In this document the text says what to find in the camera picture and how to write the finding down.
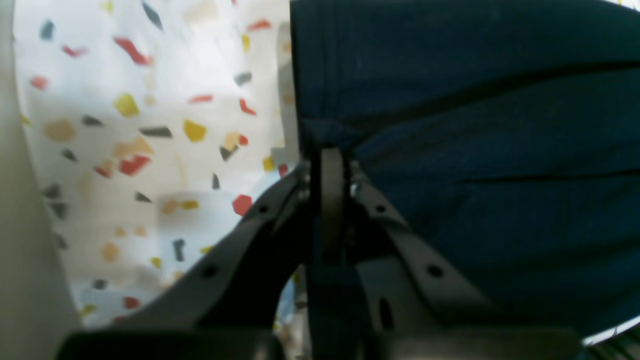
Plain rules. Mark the black t-shirt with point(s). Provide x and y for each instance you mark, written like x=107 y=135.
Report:
x=505 y=132

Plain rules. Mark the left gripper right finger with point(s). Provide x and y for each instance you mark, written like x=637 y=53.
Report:
x=418 y=305

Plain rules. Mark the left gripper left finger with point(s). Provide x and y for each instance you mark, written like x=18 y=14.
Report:
x=224 y=307

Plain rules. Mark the terrazzo pattern tablecloth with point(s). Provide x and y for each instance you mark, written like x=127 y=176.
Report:
x=153 y=127

